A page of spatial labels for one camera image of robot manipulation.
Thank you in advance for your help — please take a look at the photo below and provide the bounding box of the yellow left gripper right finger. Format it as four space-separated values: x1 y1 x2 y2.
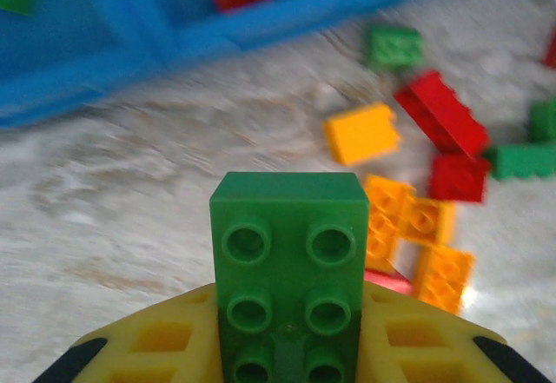
360 279 553 383

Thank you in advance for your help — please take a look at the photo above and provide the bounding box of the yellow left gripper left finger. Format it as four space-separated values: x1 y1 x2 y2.
30 281 222 383

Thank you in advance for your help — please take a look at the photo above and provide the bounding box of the orange lego brick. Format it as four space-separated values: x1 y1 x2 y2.
321 101 403 167
401 195 457 245
410 243 477 317
363 173 416 274

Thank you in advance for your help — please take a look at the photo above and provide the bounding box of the blue three-compartment plastic bin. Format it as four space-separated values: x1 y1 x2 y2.
0 0 539 128

